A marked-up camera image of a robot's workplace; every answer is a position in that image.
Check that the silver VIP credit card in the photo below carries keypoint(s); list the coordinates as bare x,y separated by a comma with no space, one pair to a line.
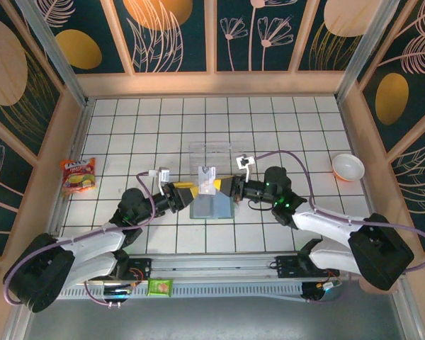
206,177

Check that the pale green card holder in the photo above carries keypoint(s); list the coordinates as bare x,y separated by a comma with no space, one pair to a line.
212,209

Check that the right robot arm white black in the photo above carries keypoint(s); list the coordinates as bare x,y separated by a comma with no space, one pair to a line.
326,223

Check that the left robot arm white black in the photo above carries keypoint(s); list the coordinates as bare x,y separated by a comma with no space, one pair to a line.
92,241

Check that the clear plastic bag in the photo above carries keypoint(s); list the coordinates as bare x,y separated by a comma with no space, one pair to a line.
198,152

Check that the red orange candy bag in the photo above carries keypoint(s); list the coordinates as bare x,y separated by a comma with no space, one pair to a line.
78,175

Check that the white bowl orange outside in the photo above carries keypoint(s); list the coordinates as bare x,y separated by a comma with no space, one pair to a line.
347,166

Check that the green snack packet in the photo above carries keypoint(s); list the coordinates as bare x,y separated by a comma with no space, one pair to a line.
159,287

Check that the round electronics base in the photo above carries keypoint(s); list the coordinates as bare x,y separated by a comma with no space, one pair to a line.
117,294
322,292

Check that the pale pink round object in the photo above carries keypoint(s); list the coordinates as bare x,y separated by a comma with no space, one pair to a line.
379,288

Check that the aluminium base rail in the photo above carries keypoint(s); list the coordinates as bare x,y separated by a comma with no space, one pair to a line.
212,265

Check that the aluminium table side rail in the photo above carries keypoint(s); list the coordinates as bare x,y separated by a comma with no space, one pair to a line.
77,141

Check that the aluminium frame post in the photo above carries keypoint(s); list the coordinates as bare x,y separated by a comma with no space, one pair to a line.
57,56
370,53

